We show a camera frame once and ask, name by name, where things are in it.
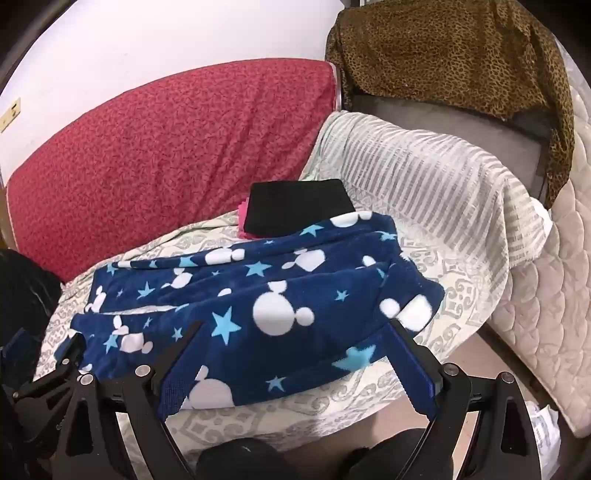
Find quilted white mattress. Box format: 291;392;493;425
488;44;591;441

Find white patterned mattress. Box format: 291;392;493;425
32;164;511;462

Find pink cloth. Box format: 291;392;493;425
237;196;260;241

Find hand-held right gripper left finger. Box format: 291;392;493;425
55;320;205;480

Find blue star print fleece pants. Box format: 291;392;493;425
54;211;446;411

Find white crumpled paper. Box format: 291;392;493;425
525;403;563;464

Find black folded cloth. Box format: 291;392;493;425
243;179;356;235

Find red patterned cloth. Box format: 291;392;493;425
7;59;340;283

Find white grey striped blanket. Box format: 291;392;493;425
299;111;555;298

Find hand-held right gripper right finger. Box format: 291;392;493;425
387;316;543;480

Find wall light switch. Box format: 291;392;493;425
0;96;23;136

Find leopard print cloth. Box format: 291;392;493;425
324;0;575;209

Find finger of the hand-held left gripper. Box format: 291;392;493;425
0;325;40;384
9;331;99;446

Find person's leg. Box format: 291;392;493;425
344;427;429;480
196;438;291;480

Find person's left forearm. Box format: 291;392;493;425
0;248;63;333

